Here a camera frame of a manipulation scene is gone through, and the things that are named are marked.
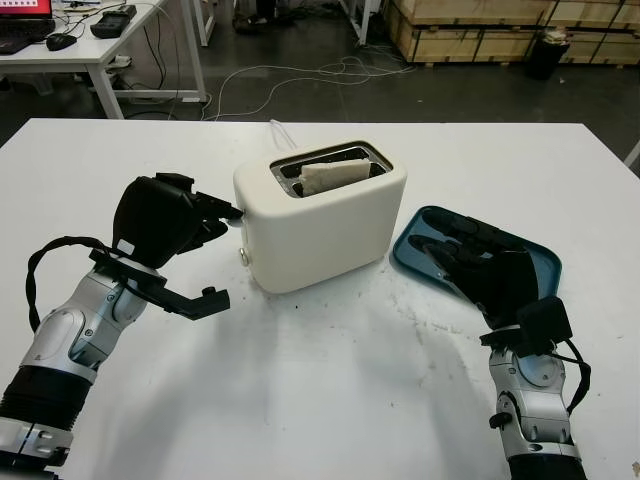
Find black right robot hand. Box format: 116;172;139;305
407;208;542;332

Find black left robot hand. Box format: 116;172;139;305
110;172;245;271

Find white bread slice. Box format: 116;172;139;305
299;158;372;197

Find blue plastic tray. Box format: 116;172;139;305
390;204;564;301

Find white two-slot toaster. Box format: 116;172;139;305
232;140;409;295

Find white office desk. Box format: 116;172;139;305
0;0;209;121

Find white furniture piece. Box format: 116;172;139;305
624;139;640;179

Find black computer mouse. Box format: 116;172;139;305
45;32;79;51

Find black handheld controller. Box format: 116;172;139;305
89;4;139;40

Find person legs in dark trousers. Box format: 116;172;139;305
233;0;279;34

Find black trash bin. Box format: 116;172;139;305
524;28;571;81

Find black laptop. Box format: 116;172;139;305
0;0;55;55

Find stacked wooden crates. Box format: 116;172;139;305
384;0;640;65

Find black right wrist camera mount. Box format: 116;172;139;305
479;296;574;359

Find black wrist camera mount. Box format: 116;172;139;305
479;296;574;359
88;247;231;321

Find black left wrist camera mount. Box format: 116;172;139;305
88;247;231;321

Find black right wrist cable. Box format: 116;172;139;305
547;339;592;416

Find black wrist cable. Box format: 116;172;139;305
25;235;119;334
547;339;592;416

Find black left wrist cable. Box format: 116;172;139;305
25;235;119;334

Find white toaster power cord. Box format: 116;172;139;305
269;118;296;151

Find black hanging desk cable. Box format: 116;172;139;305
144;9;171;94

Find white table leg frame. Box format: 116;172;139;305
339;0;371;46
192;0;217;47

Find white floor cable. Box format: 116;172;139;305
202;54;416;122

